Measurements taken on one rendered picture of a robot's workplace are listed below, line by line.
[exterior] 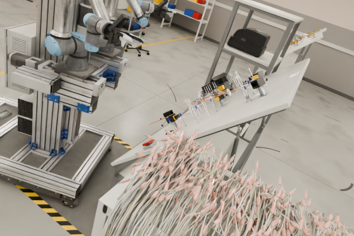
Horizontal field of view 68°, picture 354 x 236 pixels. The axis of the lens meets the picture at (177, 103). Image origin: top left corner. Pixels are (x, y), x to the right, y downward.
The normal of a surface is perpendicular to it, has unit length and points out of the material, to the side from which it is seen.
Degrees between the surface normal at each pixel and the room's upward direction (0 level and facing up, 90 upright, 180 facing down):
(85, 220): 0
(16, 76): 90
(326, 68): 90
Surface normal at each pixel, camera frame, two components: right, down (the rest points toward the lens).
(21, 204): 0.28, -0.85
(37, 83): -0.15, 0.43
